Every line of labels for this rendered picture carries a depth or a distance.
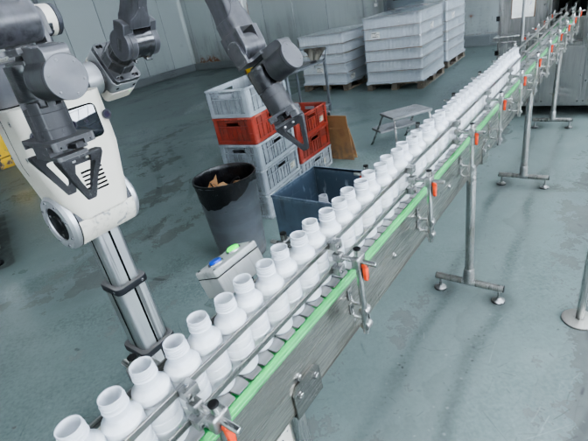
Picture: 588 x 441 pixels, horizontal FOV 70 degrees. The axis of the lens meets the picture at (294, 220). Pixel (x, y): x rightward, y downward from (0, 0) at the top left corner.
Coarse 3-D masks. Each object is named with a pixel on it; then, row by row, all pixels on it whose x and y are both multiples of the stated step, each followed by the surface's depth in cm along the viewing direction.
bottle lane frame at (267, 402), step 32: (544, 64) 303; (512, 96) 227; (480, 128) 183; (448, 160) 155; (480, 160) 192; (448, 192) 158; (384, 256) 118; (352, 288) 104; (384, 288) 121; (320, 320) 94; (352, 320) 107; (288, 352) 85; (320, 352) 96; (256, 384) 78; (288, 384) 87; (256, 416) 79; (288, 416) 89
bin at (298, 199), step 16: (304, 176) 183; (320, 176) 187; (336, 176) 182; (352, 176) 177; (288, 192) 175; (304, 192) 185; (320, 192) 192; (336, 192) 186; (288, 208) 165; (304, 208) 159; (288, 224) 169
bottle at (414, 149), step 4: (408, 136) 136; (412, 136) 136; (416, 136) 133; (408, 140) 134; (412, 140) 133; (416, 140) 133; (412, 144) 133; (416, 144) 134; (412, 148) 134; (416, 148) 134; (420, 148) 135; (412, 152) 134; (416, 152) 134; (420, 152) 134; (412, 156) 134; (416, 156) 134; (412, 160) 135; (420, 160) 135; (416, 164) 136; (420, 164) 136; (416, 168) 136; (420, 168) 137; (416, 172) 137; (420, 172) 137; (416, 176) 137; (416, 184) 139; (420, 184) 139
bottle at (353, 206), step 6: (348, 186) 108; (342, 192) 106; (348, 192) 105; (354, 192) 107; (348, 198) 106; (354, 198) 107; (348, 204) 107; (354, 204) 107; (348, 210) 106; (354, 210) 107; (360, 210) 109; (354, 216) 107; (360, 222) 109; (354, 228) 109; (360, 228) 110; (360, 234) 110; (360, 246) 112
